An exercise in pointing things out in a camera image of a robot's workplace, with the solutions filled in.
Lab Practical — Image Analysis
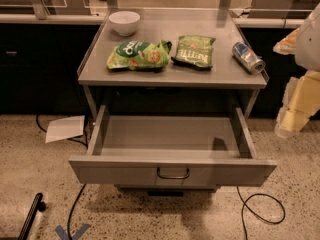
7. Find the open grey top drawer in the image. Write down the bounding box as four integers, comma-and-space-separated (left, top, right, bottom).
69, 107, 276, 190

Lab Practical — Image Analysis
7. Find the black bar bottom left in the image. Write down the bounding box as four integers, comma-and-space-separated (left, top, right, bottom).
18, 193, 46, 240

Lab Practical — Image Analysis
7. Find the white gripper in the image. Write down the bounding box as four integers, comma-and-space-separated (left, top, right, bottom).
273, 29, 320, 138

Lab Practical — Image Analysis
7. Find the white ceramic bowl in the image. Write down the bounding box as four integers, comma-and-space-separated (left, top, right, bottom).
109, 11, 140, 36

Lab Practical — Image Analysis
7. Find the green kettle chip bag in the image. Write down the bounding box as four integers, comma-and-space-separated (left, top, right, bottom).
172, 35, 215, 71

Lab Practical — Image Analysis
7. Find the black cable left floor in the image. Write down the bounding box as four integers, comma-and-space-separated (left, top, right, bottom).
66, 183, 87, 240

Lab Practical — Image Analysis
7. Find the green rice chip bag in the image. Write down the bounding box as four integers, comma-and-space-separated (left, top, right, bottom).
106, 40, 172, 71

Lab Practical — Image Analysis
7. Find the black cable right floor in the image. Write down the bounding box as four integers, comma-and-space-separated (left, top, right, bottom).
236, 186, 287, 240

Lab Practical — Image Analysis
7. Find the grey metal cabinet table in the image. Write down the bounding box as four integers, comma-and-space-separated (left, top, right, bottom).
78, 8, 267, 115

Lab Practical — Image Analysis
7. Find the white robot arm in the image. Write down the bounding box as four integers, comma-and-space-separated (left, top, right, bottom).
273, 5, 320, 138

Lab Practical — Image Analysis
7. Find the silver blue soda can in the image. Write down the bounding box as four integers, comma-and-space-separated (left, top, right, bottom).
232, 42, 265, 75

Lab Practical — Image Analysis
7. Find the blue tape cross mark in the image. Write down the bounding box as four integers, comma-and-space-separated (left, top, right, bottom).
54, 224, 90, 240

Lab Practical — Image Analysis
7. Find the white paper sheet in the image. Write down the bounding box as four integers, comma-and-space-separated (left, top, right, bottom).
45, 115, 85, 143

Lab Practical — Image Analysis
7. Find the black cable floor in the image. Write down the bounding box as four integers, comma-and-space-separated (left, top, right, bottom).
66, 183, 87, 240
236, 186, 287, 240

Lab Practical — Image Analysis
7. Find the dark counter cabinet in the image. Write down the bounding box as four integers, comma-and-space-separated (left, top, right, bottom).
239, 26, 306, 118
0, 23, 99, 114

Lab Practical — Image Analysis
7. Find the dark counter cabinet left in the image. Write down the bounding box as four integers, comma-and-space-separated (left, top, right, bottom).
0, 23, 99, 114

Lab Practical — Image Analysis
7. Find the black drawer handle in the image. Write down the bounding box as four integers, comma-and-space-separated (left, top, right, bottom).
156, 167, 190, 180

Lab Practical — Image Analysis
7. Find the dark counter cabinet right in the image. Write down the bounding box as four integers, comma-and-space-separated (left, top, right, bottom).
239, 26, 306, 118

